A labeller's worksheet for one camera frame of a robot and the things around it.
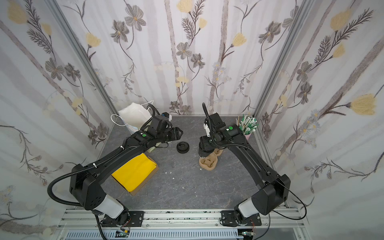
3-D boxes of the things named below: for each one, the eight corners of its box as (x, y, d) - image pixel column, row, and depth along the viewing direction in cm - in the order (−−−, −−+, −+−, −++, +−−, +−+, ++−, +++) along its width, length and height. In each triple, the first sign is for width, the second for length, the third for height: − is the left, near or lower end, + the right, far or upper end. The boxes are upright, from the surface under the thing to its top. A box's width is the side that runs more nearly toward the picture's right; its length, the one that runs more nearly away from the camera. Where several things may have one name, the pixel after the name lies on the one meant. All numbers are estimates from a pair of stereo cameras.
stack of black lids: (176, 153, 101) (176, 151, 98) (177, 144, 106) (177, 141, 103) (189, 153, 101) (188, 151, 98) (189, 144, 106) (189, 141, 103)
